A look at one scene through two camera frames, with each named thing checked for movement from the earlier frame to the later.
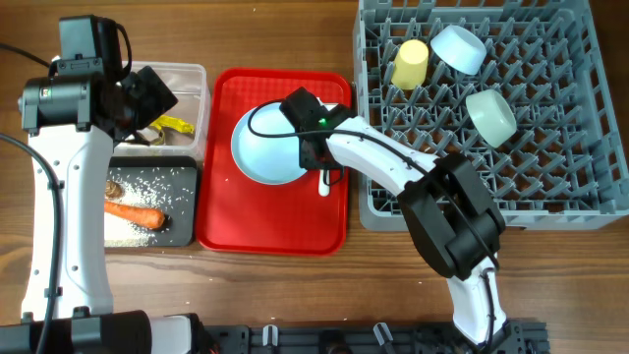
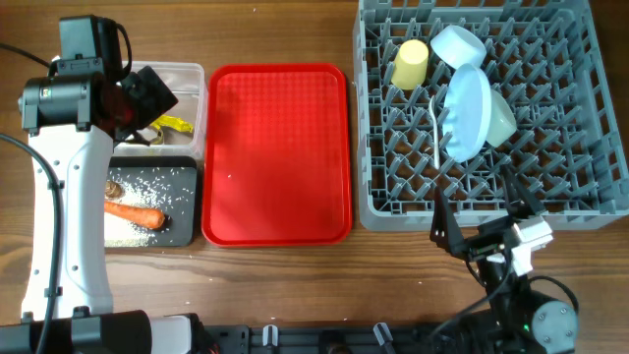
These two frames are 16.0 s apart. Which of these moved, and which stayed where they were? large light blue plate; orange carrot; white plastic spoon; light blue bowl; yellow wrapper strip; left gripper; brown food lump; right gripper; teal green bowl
Moved: white plastic spoon; right gripper; large light blue plate
Stayed: light blue bowl; orange carrot; left gripper; teal green bowl; yellow wrapper strip; brown food lump
